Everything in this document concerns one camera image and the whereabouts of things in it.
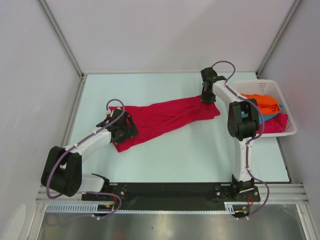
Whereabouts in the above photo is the crimson red t shirt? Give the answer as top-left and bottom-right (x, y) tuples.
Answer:
(114, 95), (220, 153)

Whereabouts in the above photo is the white perforated plastic basket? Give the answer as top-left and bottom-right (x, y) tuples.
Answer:
(230, 79), (297, 138)

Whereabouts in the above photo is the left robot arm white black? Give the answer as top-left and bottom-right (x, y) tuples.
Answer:
(40, 107), (139, 200)

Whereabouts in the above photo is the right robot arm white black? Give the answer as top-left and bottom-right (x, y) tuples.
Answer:
(200, 67), (260, 201)

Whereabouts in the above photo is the orange t shirt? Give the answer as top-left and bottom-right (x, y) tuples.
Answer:
(243, 94), (281, 115)

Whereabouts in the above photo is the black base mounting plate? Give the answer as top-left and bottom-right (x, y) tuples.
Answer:
(81, 181), (261, 211)

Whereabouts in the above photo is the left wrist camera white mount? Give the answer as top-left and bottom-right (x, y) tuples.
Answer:
(106, 107), (117, 117)

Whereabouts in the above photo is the right aluminium corner post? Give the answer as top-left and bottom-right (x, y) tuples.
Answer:
(255, 0), (304, 79)

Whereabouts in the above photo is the aluminium corner post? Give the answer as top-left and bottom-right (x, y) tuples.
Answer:
(36, 0), (84, 79)
(255, 0), (304, 79)

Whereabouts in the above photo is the white slotted cable duct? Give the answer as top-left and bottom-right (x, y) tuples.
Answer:
(45, 202), (248, 215)

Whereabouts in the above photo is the aluminium frame rail front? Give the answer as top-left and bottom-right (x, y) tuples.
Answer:
(34, 182), (311, 206)

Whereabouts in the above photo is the left aluminium corner post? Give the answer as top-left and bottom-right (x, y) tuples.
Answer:
(36, 0), (84, 79)

